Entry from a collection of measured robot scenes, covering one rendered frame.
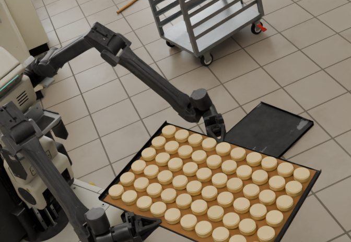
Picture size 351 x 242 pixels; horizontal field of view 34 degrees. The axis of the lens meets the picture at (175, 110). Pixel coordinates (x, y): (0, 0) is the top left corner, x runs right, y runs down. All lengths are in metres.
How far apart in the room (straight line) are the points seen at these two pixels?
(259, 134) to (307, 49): 0.91
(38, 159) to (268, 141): 1.84
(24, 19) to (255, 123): 2.27
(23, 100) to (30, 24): 2.58
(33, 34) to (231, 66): 1.78
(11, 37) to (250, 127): 1.80
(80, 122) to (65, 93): 0.44
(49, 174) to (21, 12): 3.20
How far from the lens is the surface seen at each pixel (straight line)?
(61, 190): 1.85
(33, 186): 2.56
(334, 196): 3.09
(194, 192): 1.85
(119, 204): 1.91
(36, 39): 5.05
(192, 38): 4.02
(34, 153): 1.85
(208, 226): 1.75
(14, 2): 4.91
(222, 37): 4.18
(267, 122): 3.55
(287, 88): 3.81
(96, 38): 2.08
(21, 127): 1.86
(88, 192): 3.10
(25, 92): 2.44
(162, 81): 2.12
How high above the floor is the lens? 2.29
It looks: 36 degrees down
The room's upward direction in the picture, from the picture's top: 19 degrees counter-clockwise
